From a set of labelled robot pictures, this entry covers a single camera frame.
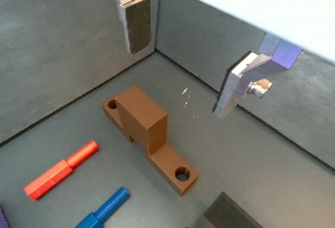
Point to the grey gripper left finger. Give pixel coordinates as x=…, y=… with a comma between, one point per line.
x=134, y=17

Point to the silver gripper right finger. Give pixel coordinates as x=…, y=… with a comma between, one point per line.
x=245, y=78

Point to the brown T-shaped block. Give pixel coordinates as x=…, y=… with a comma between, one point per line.
x=141, y=121

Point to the purple base board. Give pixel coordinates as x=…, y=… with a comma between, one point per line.
x=4, y=223

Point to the blue peg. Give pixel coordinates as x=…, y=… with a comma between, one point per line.
x=96, y=218

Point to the red peg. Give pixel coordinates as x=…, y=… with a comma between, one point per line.
x=53, y=175

